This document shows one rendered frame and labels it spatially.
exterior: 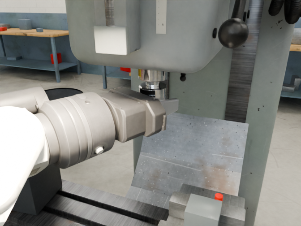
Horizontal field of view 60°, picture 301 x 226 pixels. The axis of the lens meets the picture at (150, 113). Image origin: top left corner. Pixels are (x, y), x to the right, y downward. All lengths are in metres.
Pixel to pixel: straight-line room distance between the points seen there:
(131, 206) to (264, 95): 0.47
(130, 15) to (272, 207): 2.05
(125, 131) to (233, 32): 0.19
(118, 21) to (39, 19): 6.05
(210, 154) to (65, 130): 0.58
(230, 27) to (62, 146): 0.22
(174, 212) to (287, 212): 1.71
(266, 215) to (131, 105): 1.87
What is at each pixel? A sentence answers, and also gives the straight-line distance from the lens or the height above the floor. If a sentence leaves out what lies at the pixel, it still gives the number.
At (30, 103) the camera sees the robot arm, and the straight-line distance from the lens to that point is 0.35.
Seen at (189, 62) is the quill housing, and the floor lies 1.33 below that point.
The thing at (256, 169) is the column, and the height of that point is 0.91.
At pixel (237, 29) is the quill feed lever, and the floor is 1.37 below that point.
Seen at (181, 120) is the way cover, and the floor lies 1.05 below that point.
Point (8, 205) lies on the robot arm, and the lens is 0.27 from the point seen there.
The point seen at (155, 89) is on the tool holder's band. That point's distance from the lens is 0.41.
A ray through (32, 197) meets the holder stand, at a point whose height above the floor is 0.96.
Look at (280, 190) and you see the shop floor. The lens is 2.43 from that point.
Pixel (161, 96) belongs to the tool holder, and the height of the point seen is 1.26.
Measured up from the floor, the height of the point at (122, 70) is 0.24.
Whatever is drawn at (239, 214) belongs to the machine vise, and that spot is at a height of 1.02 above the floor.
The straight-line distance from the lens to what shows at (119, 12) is 0.29.
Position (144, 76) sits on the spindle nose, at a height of 1.29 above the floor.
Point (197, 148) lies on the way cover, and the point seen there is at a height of 0.98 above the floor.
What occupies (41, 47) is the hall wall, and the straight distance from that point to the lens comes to 6.44.
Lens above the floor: 1.39
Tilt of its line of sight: 23 degrees down
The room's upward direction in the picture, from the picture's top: straight up
